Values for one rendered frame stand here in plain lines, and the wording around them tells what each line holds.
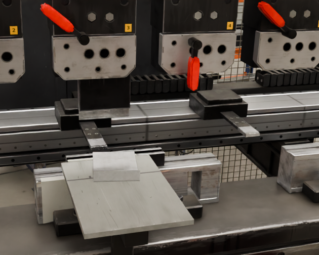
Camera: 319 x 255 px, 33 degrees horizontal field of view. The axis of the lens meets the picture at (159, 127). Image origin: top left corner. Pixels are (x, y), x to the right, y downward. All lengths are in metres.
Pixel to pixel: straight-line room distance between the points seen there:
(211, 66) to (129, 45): 0.17
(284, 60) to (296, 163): 0.26
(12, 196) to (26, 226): 1.98
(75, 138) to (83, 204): 0.43
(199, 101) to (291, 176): 0.30
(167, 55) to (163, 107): 0.43
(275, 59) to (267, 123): 0.41
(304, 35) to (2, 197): 2.26
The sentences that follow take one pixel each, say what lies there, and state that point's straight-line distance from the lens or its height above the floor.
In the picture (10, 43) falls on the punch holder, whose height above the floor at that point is 1.25.
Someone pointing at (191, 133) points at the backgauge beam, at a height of 0.93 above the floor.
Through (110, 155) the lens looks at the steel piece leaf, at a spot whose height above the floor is 1.00.
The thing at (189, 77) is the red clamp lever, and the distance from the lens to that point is 1.02.
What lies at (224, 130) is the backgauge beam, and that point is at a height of 0.93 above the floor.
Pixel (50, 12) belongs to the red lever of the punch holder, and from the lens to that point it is 0.93.
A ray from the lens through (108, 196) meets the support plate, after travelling 0.96.
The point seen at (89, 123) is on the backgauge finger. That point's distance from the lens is 1.27.
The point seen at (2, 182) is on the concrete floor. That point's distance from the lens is 3.26.
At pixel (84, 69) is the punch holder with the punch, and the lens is 1.00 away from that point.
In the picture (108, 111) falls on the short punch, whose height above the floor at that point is 1.09.
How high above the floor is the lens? 1.46
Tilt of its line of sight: 21 degrees down
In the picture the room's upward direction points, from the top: 2 degrees clockwise
